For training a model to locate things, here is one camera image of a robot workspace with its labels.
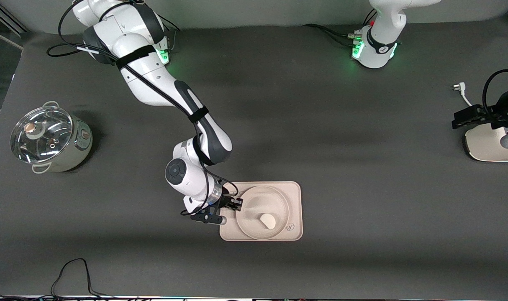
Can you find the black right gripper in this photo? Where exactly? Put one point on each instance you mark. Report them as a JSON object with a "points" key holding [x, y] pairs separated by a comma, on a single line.
{"points": [[227, 201]]}

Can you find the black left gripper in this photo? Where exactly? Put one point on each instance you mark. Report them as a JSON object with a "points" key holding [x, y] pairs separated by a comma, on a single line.
{"points": [[489, 113]]}

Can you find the round beige plate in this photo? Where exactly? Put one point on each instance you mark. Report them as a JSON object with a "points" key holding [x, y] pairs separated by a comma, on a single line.
{"points": [[264, 200]]}

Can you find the white steamed bun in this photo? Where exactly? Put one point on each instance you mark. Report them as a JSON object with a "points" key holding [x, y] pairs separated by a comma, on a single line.
{"points": [[268, 220]]}

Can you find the beige rabbit print tray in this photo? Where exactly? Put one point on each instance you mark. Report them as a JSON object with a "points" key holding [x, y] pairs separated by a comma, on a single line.
{"points": [[296, 196]]}

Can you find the cream toaster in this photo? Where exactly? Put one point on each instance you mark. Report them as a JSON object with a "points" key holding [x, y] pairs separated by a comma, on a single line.
{"points": [[484, 146]]}

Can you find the dark grey table mat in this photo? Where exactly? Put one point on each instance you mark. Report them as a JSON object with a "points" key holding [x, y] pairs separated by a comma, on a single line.
{"points": [[363, 259]]}

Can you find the cream electric cooking pot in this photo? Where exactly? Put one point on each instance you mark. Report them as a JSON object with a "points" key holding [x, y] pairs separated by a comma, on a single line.
{"points": [[80, 144]]}

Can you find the glass pot lid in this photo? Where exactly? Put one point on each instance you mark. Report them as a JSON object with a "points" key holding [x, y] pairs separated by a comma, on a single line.
{"points": [[49, 140]]}

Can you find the aluminium frame rail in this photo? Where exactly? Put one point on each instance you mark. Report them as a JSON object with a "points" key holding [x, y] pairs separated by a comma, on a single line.
{"points": [[5, 19]]}

